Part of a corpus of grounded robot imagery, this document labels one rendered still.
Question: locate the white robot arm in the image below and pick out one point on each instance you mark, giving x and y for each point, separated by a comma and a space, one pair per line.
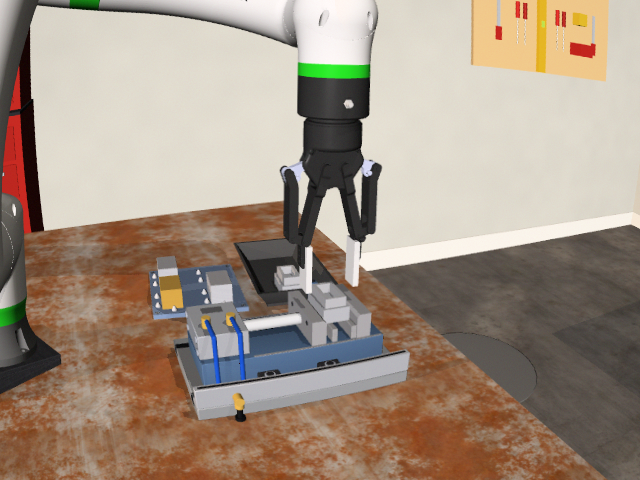
334, 44

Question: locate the grey flat bar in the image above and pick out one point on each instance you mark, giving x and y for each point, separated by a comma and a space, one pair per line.
332, 332

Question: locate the orange-yellow rectangular block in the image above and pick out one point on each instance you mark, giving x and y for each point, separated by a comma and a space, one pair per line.
171, 292

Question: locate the grey metal bar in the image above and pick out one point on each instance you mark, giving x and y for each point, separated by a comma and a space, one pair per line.
349, 327

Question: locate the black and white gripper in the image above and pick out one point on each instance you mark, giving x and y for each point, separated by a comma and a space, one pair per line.
326, 171

